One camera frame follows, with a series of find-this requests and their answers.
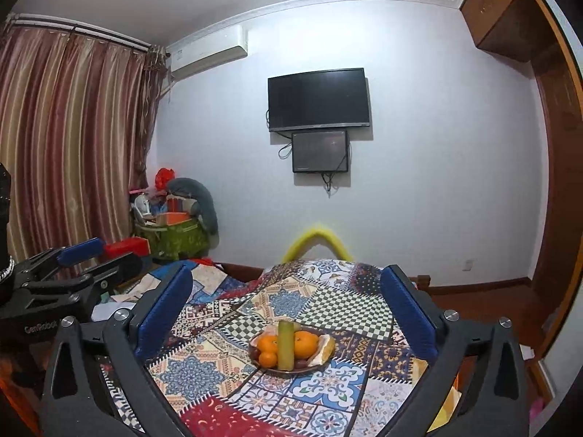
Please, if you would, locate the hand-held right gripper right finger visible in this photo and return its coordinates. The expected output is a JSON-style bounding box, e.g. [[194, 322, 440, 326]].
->
[[380, 264, 531, 437]]

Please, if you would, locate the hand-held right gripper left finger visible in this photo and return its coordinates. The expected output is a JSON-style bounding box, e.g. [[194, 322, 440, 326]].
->
[[39, 264, 196, 437]]

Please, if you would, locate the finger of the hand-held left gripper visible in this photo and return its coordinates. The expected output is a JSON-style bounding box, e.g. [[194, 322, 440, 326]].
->
[[27, 252, 143, 307], [16, 237, 105, 284]]

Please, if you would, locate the pomelo piece with rind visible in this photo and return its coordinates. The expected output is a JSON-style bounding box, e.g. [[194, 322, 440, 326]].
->
[[307, 334, 336, 367]]

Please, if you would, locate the large orange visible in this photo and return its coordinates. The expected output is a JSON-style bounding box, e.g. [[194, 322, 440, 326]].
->
[[293, 330, 318, 359]]

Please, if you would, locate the long sugarcane piece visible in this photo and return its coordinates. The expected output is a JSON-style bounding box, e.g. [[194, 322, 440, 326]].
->
[[278, 321, 294, 370]]

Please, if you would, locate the brown round plate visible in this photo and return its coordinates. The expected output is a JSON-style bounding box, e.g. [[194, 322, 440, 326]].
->
[[248, 323, 336, 376]]

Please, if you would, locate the red flat box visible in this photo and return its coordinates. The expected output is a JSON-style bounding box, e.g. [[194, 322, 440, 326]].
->
[[104, 237, 151, 258]]

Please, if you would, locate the patchwork printed blanket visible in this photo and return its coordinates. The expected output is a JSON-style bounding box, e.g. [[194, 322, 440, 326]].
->
[[98, 259, 461, 437]]

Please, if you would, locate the orange fleece blanket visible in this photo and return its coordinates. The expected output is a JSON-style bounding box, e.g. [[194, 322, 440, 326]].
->
[[433, 373, 461, 429]]

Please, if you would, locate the striped red curtain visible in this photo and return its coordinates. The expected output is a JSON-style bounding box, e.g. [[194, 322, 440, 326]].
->
[[0, 25, 167, 267]]

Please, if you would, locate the white curtain rod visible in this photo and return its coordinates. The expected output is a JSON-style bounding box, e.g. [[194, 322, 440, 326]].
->
[[9, 13, 153, 51]]

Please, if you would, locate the white air conditioner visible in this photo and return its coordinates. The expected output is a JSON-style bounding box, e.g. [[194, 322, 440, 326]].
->
[[166, 25, 249, 78]]

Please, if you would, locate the brown wooden wardrobe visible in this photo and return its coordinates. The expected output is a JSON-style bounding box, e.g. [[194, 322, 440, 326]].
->
[[460, 0, 583, 401]]

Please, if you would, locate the small black wall monitor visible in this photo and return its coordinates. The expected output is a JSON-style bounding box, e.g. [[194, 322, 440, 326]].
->
[[290, 130, 350, 174]]

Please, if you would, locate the black wall television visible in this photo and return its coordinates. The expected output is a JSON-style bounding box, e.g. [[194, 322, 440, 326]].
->
[[267, 67, 371, 133]]

